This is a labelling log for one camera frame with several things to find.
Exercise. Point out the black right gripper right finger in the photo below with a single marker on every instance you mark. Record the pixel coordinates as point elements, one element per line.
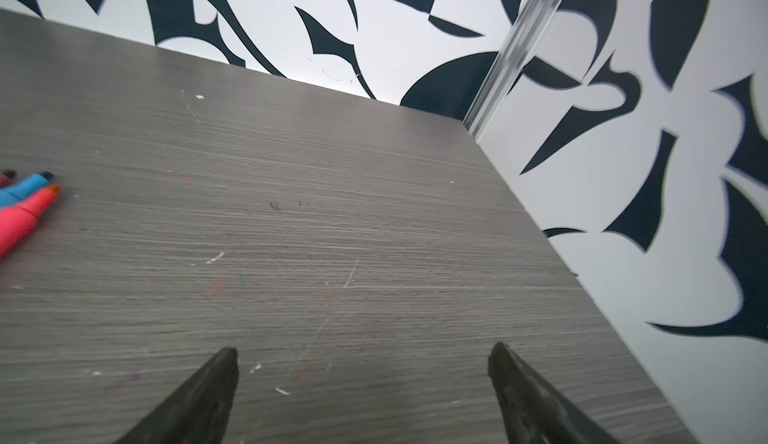
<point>534,411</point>

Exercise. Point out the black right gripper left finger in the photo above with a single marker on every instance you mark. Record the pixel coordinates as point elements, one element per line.
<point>198,411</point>

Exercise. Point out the red highlighter pen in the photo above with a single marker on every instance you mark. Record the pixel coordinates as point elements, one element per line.
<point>19,220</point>

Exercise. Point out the blue highlighter pen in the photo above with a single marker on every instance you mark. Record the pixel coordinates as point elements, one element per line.
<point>18,192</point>

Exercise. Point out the purple highlighter pen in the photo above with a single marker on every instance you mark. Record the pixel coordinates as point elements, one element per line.
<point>7,177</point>

